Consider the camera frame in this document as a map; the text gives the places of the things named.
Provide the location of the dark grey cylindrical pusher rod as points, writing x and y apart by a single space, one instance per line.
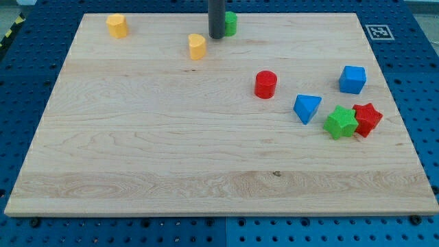
216 16

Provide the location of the green star block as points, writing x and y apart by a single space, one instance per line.
341 122

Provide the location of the red star block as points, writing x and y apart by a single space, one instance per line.
367 117

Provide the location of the white fiducial marker tag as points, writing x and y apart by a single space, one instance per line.
379 32

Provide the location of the light wooden board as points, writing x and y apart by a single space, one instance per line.
135 128

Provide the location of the blue triangle block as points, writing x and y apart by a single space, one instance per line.
306 106

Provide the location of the green cylinder block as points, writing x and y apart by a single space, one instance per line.
230 23

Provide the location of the red cylinder block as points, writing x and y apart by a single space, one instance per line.
265 84

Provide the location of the blue cube block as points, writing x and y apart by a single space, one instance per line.
352 79

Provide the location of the yellow heart block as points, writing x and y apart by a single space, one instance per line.
197 46

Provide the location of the yellow hexagon block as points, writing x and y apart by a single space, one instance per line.
117 25

